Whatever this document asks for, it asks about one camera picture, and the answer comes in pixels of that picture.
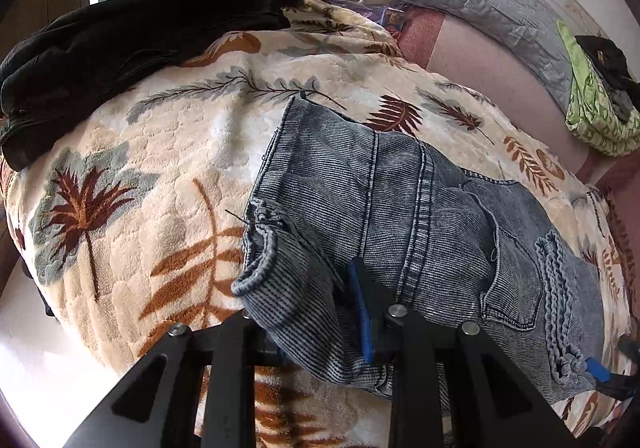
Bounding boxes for purple packet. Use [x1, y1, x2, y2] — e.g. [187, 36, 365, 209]
[327, 0, 407, 34]

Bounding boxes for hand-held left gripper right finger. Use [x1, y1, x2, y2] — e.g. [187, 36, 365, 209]
[347, 258, 577, 448]

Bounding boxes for green patterned cloth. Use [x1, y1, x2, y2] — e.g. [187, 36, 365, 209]
[556, 20, 640, 157]

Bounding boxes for grey-blue denim pants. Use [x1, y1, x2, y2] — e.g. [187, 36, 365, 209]
[231, 95, 609, 405]

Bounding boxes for small grey cloth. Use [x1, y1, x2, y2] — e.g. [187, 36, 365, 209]
[606, 86, 637, 123]

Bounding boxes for black jacket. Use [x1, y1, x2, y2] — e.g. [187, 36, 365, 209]
[0, 0, 299, 172]

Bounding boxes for pink bed sheet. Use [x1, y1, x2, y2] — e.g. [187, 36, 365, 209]
[396, 8, 640, 189]

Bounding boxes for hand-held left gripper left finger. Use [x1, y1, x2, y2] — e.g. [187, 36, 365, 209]
[64, 310, 283, 448]

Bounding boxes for grey quilted pillow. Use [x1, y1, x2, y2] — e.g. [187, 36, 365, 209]
[385, 0, 583, 109]

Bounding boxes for cream leaf print blanket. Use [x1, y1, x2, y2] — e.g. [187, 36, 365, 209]
[0, 0, 637, 448]

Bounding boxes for black garment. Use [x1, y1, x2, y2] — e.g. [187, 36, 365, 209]
[575, 34, 637, 94]

